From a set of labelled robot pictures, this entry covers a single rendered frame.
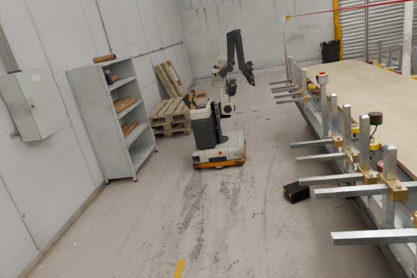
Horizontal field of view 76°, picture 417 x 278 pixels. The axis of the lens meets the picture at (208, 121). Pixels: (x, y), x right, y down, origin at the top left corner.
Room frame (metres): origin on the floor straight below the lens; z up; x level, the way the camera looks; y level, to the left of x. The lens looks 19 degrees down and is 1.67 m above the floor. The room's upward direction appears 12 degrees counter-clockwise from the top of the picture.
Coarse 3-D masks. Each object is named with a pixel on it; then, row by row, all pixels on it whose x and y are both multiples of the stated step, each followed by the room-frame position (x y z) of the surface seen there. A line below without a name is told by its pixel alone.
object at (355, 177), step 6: (342, 174) 1.16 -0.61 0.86; (348, 174) 1.15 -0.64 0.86; (354, 174) 1.14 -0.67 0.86; (360, 174) 1.13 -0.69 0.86; (378, 174) 1.10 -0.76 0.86; (300, 180) 1.18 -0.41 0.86; (306, 180) 1.17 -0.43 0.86; (312, 180) 1.16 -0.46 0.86; (318, 180) 1.16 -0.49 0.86; (324, 180) 1.15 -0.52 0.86; (330, 180) 1.15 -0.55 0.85; (336, 180) 1.14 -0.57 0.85; (342, 180) 1.13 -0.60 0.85; (348, 180) 1.13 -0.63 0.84; (354, 180) 1.12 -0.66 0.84; (360, 180) 1.12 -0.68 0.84
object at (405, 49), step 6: (408, 6) 2.49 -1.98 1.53; (408, 12) 2.49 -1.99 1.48; (408, 18) 2.49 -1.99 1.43; (408, 24) 2.49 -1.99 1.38; (408, 30) 2.49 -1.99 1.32; (408, 36) 2.49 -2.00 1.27; (408, 42) 2.49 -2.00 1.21; (408, 48) 2.49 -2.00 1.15; (408, 54) 2.49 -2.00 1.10; (408, 60) 2.49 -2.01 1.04; (402, 66) 2.53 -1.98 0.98; (408, 66) 2.49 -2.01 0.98; (402, 72) 2.53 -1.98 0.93; (408, 72) 2.49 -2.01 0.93
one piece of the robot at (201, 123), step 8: (192, 104) 3.20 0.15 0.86; (208, 104) 3.23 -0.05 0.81; (216, 104) 3.28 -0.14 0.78; (192, 112) 3.08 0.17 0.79; (200, 112) 3.06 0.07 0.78; (208, 112) 3.06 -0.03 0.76; (216, 112) 3.25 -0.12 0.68; (192, 120) 3.10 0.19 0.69; (200, 120) 3.07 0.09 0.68; (208, 120) 3.05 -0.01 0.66; (216, 120) 3.24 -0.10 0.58; (192, 128) 3.10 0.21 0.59; (200, 128) 3.07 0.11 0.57; (208, 128) 3.05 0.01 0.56; (216, 128) 3.16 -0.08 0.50; (200, 136) 3.07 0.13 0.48; (208, 136) 3.05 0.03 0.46; (216, 136) 3.21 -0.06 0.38; (200, 144) 3.08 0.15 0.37; (208, 144) 3.06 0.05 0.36
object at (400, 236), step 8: (336, 232) 0.70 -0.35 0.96; (344, 232) 0.70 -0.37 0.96; (352, 232) 0.69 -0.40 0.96; (360, 232) 0.69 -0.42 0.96; (368, 232) 0.68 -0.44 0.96; (376, 232) 0.67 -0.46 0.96; (384, 232) 0.67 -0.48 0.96; (392, 232) 0.66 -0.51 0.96; (400, 232) 0.65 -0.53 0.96; (408, 232) 0.65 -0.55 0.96; (416, 232) 0.64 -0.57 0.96; (336, 240) 0.68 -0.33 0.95; (344, 240) 0.67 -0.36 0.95; (352, 240) 0.67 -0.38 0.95; (360, 240) 0.66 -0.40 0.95; (368, 240) 0.66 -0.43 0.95; (376, 240) 0.65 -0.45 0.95; (384, 240) 0.65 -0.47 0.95; (392, 240) 0.64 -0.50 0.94; (400, 240) 0.64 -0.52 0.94; (408, 240) 0.64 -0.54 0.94; (416, 240) 0.63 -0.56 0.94
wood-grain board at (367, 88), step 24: (312, 72) 3.45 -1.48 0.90; (336, 72) 3.18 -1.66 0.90; (360, 72) 2.95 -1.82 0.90; (384, 72) 2.75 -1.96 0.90; (360, 96) 2.15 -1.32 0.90; (384, 96) 2.03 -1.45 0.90; (408, 96) 1.93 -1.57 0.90; (384, 120) 1.59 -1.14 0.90; (408, 120) 1.52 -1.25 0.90; (384, 144) 1.30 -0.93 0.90; (408, 144) 1.25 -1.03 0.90; (408, 168) 1.05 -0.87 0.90
